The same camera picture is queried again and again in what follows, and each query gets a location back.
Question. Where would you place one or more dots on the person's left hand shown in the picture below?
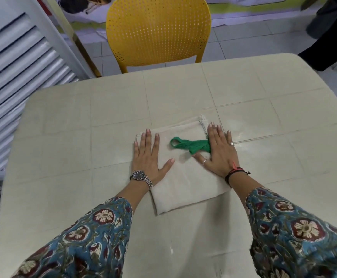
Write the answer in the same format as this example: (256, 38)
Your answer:
(146, 162)

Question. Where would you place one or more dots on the person's right hand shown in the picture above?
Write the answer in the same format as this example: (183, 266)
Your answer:
(222, 156)

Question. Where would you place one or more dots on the person's right forearm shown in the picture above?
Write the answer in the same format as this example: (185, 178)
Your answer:
(287, 228)

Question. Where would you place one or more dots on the person's left forearm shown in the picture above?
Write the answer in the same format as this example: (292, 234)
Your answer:
(93, 237)

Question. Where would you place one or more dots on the silver wristwatch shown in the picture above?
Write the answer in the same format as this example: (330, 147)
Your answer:
(139, 175)

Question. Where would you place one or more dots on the beige plastic table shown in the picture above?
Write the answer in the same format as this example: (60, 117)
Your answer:
(99, 112)

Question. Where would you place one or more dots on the yellow plastic chair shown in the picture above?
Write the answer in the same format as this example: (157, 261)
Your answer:
(157, 28)

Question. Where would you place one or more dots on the metal pole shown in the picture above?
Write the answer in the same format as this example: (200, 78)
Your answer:
(76, 43)

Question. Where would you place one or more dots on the green white promotional banner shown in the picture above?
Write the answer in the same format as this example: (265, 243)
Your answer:
(243, 8)

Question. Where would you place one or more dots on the dark grey bin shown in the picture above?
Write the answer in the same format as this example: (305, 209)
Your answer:
(322, 20)

